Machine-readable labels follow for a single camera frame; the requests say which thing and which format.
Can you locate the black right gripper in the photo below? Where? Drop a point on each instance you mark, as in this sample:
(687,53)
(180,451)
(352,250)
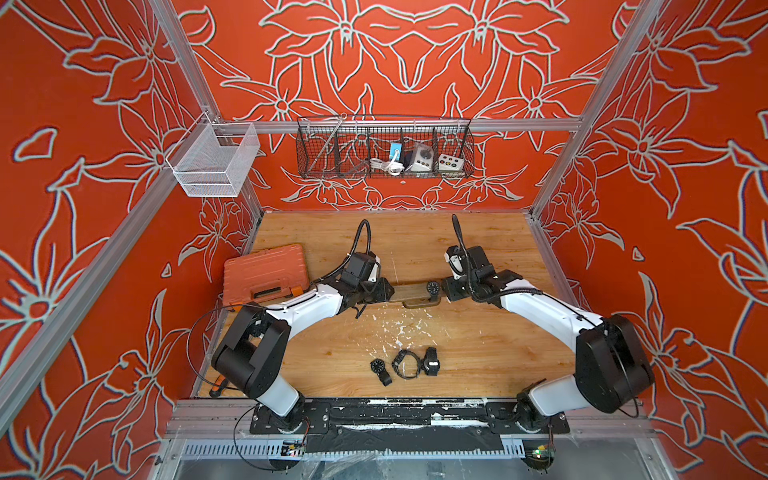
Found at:
(467,291)

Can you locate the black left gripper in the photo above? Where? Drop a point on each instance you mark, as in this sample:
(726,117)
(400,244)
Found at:
(373,297)

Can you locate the black watch placed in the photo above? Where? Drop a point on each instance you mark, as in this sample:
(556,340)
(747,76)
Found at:
(433,288)

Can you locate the dark wooden watch stand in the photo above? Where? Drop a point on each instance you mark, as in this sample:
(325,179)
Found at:
(414,296)

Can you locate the black watch dark red dial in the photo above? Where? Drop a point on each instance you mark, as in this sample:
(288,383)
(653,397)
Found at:
(378,367)

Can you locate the black chunky sport watch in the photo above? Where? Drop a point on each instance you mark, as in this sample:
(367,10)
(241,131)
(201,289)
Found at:
(407,364)

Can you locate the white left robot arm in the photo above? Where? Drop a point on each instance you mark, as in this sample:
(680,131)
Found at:
(251,352)

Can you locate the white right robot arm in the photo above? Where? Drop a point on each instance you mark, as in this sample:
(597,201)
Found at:
(611,367)

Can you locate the orange plastic tool case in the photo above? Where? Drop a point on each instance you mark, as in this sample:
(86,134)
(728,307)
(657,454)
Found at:
(266,275)

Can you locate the white box with dots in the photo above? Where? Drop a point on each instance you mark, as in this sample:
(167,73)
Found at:
(450,166)

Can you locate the white grey round device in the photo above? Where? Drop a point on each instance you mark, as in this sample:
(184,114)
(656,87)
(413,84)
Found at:
(421,159)

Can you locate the blue white small box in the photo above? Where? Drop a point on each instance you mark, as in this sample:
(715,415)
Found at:
(395,152)

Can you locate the small circuit board left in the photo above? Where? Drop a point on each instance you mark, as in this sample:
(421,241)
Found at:
(292,449)

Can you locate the small circuit board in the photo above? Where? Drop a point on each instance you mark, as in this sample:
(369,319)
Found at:
(292,449)
(540,458)

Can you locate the small circuit board right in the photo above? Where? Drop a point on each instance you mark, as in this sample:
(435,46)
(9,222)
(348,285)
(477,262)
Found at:
(540,458)

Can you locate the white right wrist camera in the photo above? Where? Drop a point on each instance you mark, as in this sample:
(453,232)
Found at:
(453,259)

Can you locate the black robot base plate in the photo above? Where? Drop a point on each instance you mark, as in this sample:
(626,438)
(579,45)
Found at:
(408,425)

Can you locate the black wire wall basket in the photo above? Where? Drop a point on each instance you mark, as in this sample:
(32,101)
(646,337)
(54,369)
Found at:
(353,147)

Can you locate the white mesh wall basket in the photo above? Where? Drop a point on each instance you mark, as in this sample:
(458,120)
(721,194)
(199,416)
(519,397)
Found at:
(206,168)

